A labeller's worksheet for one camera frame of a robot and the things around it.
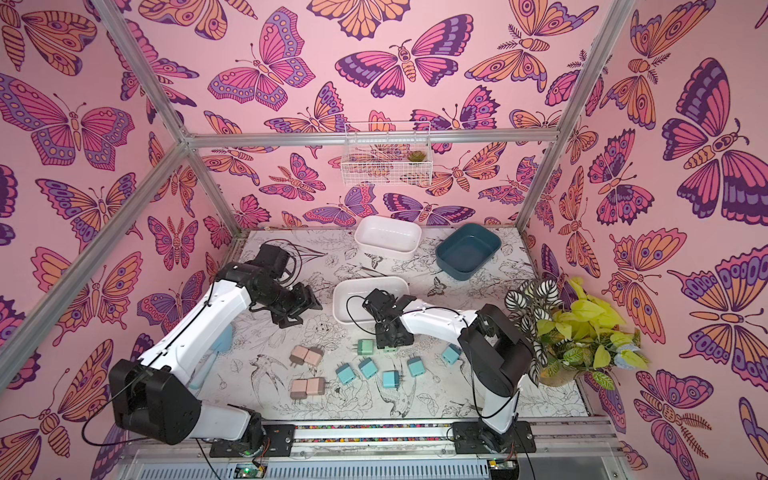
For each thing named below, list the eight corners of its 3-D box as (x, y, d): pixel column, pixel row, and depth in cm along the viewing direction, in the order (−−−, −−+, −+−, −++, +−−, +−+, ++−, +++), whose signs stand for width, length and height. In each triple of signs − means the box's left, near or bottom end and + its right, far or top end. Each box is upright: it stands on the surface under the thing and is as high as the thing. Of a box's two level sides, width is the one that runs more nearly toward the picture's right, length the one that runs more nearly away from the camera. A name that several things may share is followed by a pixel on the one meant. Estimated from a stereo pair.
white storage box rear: (350, 254, 115) (348, 243, 111) (363, 223, 126) (362, 212, 122) (414, 266, 111) (415, 256, 107) (422, 233, 122) (423, 222, 117)
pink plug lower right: (306, 394, 83) (304, 392, 81) (308, 380, 85) (306, 377, 84) (324, 394, 83) (323, 392, 81) (326, 379, 85) (325, 377, 83)
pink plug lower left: (290, 403, 82) (288, 401, 80) (295, 381, 85) (292, 378, 83) (305, 403, 82) (303, 401, 80) (309, 381, 85) (307, 378, 83)
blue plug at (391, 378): (382, 387, 84) (382, 385, 82) (382, 373, 86) (382, 370, 85) (404, 387, 84) (404, 385, 82) (404, 372, 86) (404, 370, 85)
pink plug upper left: (290, 366, 88) (288, 363, 86) (294, 349, 91) (292, 345, 89) (305, 366, 88) (303, 363, 86) (308, 349, 91) (306, 345, 89)
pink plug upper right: (306, 362, 89) (304, 359, 86) (313, 346, 92) (311, 342, 90) (318, 366, 88) (316, 363, 86) (325, 349, 91) (323, 345, 89)
